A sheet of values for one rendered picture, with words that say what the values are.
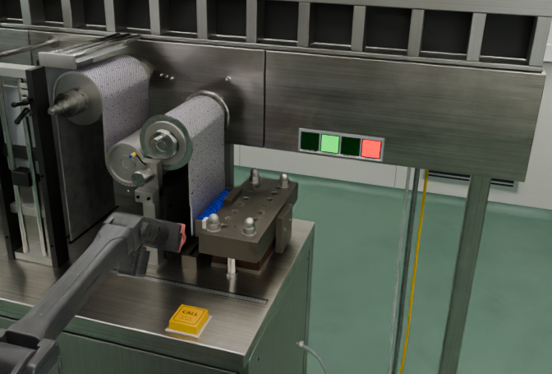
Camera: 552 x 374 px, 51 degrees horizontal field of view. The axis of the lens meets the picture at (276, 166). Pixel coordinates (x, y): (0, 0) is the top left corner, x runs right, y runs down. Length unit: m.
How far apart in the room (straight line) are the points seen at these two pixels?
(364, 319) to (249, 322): 1.61
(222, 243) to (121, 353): 0.36
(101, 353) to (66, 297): 0.52
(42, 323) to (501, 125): 1.20
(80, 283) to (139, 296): 0.46
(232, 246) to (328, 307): 1.59
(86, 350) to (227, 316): 0.37
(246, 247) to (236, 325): 0.20
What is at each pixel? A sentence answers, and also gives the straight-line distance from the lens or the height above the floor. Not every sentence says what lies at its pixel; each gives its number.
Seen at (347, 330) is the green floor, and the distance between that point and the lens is 2.90.
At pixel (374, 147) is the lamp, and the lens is 1.68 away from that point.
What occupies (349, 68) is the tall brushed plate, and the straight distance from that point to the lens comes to 1.64.
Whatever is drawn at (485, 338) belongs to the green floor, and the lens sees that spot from 3.03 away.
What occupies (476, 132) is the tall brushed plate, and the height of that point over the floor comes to 1.27.
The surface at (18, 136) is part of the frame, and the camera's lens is 1.63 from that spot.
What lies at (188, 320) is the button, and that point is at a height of 0.92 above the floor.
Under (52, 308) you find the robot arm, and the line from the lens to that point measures 1.05.
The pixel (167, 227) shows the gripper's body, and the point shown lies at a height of 1.11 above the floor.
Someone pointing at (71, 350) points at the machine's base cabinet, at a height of 0.76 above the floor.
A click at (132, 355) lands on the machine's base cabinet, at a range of 1.53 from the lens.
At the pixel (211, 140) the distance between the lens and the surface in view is 1.62.
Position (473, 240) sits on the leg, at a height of 0.86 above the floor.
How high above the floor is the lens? 1.76
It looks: 22 degrees down
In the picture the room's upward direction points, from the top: 2 degrees clockwise
